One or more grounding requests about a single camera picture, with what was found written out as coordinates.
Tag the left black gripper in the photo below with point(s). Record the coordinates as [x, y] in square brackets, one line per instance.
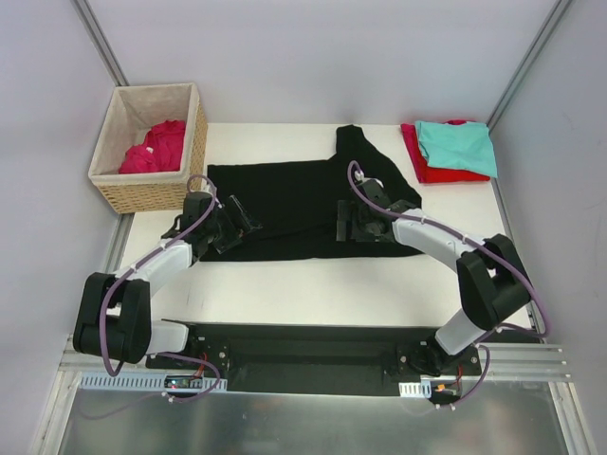
[238, 216]

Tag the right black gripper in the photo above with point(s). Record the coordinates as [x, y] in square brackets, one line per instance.
[347, 220]

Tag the black daisy print t-shirt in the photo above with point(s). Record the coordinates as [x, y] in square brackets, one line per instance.
[297, 203]

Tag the wicker basket with liner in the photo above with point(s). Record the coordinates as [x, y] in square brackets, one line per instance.
[132, 112]

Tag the teal t-shirt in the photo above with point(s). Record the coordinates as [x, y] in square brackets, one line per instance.
[463, 147]

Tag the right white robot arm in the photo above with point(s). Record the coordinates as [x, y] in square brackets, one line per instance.
[491, 279]

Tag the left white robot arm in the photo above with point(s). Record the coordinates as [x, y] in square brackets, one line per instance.
[115, 320]

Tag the pink t-shirt in basket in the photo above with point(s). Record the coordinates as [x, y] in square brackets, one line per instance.
[160, 151]

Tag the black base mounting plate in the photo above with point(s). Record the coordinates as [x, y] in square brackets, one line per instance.
[341, 360]

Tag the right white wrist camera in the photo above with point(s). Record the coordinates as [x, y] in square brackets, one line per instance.
[361, 179]

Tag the right white cable duct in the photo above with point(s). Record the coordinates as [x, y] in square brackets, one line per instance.
[421, 389]

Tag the white cable duct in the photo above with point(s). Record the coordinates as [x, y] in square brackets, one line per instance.
[421, 389]
[172, 383]

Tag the left white cable duct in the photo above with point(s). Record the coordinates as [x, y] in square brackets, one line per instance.
[172, 383]

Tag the left aluminium frame post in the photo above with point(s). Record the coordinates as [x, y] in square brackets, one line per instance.
[99, 40]

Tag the aluminium frame post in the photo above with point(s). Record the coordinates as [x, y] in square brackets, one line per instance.
[541, 39]
[99, 40]

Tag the right aluminium frame post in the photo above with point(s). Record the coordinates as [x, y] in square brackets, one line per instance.
[541, 39]

